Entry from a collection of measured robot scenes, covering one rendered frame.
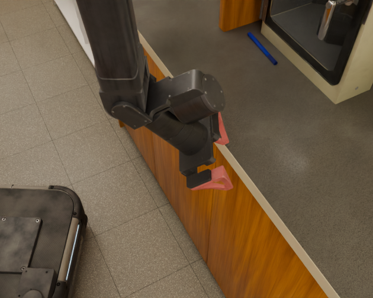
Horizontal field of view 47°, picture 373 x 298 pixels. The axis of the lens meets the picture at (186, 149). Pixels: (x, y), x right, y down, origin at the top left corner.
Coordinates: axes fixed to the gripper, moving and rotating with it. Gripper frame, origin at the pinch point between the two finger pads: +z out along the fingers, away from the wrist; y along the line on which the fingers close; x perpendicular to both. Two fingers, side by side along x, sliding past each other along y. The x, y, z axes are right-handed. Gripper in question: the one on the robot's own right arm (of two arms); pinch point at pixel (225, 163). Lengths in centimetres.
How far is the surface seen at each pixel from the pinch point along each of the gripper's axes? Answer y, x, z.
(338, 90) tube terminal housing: 26.5, -16.5, 25.8
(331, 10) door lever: 28.4, -24.0, 5.0
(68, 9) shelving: 192, 131, 36
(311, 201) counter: -1.2, -6.3, 21.2
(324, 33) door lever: 28.1, -20.6, 9.2
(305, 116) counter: 21.9, -8.1, 24.2
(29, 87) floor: 127, 145, 30
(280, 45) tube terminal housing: 46, -6, 22
